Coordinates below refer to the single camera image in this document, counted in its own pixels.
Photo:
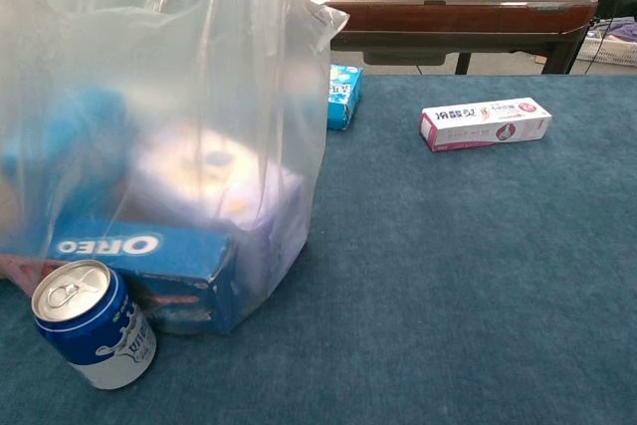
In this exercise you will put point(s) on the brown mahjong table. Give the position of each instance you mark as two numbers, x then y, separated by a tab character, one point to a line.
448	14

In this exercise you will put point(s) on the white blue printed pack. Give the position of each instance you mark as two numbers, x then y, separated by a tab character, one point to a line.
209	186

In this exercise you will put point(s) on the pink white toothpaste box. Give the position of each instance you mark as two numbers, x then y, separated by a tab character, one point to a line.
485	125

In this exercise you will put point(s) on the blue biscuit box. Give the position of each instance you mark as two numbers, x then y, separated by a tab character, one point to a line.
345	96

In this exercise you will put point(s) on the blue white drink can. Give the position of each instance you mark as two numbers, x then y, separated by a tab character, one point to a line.
99	335

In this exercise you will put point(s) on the blue Oreo cookie box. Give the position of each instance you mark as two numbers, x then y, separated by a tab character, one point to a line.
164	258

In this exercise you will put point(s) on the clear plastic bag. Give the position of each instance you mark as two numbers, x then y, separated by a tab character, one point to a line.
164	71

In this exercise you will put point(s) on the white plastic basket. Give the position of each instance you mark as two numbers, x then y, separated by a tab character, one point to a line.
609	49

